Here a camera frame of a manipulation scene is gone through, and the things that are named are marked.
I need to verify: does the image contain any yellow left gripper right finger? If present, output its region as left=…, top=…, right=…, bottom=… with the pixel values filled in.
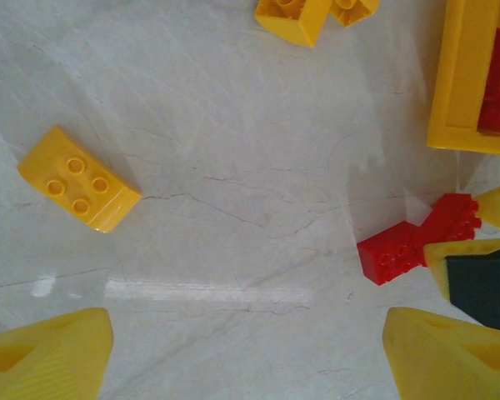
left=383, top=307, right=500, bottom=400

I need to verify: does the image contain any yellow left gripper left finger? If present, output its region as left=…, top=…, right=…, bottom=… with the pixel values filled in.
left=0, top=307, right=114, bottom=400

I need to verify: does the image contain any yellow curved lego brick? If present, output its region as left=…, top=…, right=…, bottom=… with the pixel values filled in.
left=16, top=123, right=143, bottom=234

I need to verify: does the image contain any yellow square lego brick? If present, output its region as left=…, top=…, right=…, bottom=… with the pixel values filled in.
left=327, top=0, right=381, bottom=28

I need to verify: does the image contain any yellow rectangular lego brick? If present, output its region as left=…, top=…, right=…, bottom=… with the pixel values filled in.
left=253, top=0, right=333, bottom=48

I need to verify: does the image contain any red square lego brick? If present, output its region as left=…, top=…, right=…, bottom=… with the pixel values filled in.
left=356, top=220, right=427, bottom=287

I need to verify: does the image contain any yellow plastic bin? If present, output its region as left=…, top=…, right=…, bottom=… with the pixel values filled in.
left=427, top=0, right=500, bottom=158

